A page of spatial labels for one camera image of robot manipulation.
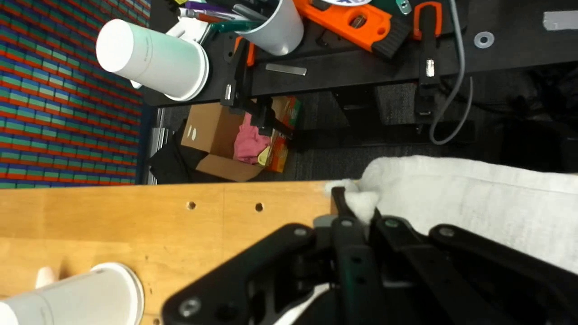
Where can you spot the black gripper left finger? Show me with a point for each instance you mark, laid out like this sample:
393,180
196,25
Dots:
334,267

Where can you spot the white paper cup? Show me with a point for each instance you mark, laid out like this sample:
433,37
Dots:
108,295

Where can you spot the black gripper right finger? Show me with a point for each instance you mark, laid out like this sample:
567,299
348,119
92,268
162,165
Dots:
467,279

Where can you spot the black shelf rack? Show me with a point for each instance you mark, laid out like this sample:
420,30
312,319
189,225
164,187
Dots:
305,52

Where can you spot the orange tool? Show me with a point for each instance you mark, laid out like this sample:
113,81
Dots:
366,26

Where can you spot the white cup on shelf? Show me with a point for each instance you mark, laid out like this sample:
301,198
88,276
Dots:
173,63

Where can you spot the white cloth towel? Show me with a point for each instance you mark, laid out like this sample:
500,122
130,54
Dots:
534,212

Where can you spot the open cardboard box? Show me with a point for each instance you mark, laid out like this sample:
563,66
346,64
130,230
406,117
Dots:
231,147

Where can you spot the white cup with pens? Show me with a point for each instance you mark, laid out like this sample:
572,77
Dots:
278,25

